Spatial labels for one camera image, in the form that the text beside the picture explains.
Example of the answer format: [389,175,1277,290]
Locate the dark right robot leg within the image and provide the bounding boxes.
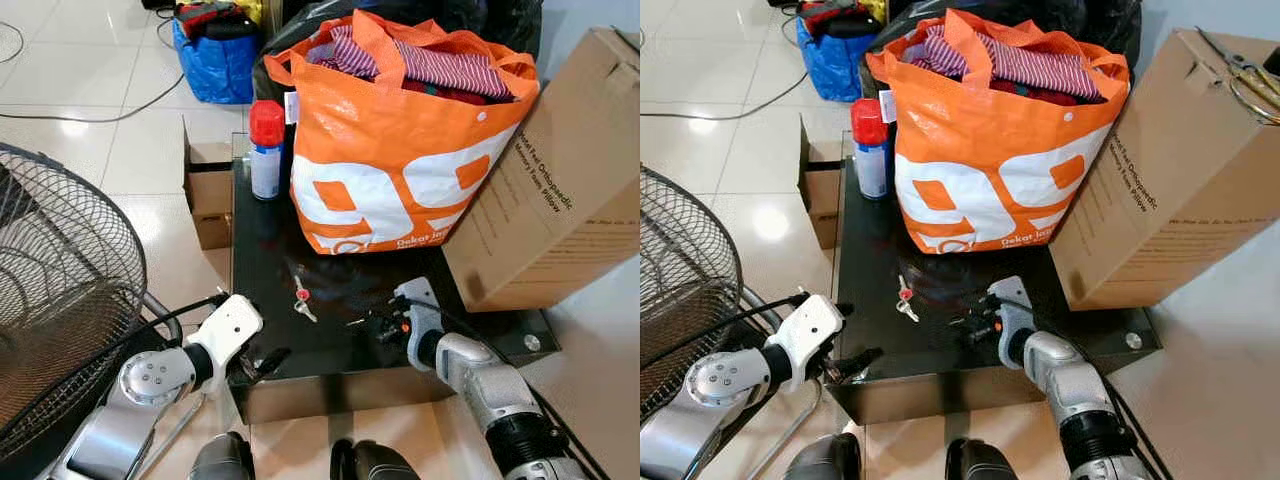
[945,438,1028,480]
[330,438,423,480]

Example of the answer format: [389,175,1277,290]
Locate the spray can with red cap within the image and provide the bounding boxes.
[850,98,890,201]
[248,100,287,201]

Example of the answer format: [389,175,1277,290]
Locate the long grey floor cable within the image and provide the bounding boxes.
[640,70,809,122]
[0,72,187,124]

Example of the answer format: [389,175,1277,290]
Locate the dark robot leg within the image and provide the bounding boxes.
[945,438,1028,480]
[785,432,861,480]
[330,438,423,480]
[188,432,257,480]

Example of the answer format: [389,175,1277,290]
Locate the dark left robot leg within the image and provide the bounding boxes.
[188,432,257,480]
[785,432,861,480]

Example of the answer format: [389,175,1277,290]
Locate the small open cardboard box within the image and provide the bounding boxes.
[182,115,237,251]
[798,115,847,251]

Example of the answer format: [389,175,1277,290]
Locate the blue plastic bag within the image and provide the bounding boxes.
[172,18,264,106]
[795,15,877,103]

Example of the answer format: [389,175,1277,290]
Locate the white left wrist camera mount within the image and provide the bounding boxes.
[778,294,847,377]
[190,294,265,371]

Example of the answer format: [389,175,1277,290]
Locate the orange and white shopping bag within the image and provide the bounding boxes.
[263,10,542,256]
[866,8,1132,256]

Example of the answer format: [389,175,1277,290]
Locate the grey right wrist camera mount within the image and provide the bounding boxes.
[987,277,1037,363]
[392,278,447,367]

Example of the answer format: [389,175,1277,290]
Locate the large brown cardboard box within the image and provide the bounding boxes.
[1048,27,1280,312]
[440,27,641,313]

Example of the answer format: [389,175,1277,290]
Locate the black glossy low table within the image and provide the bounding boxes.
[228,135,564,426]
[830,135,1165,426]

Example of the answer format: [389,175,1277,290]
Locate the red striped cloth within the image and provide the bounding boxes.
[905,25,1107,101]
[308,25,516,101]

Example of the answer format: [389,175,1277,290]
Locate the black wire-cage floor fan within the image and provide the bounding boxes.
[640,165,793,426]
[0,142,187,476]

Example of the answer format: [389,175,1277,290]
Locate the keys with red tag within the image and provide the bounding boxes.
[291,276,320,324]
[896,275,922,324]

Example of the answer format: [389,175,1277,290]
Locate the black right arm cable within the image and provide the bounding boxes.
[395,293,609,480]
[985,292,1176,480]

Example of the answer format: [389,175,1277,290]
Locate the red and black clothes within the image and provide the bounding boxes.
[177,0,247,39]
[802,0,867,37]

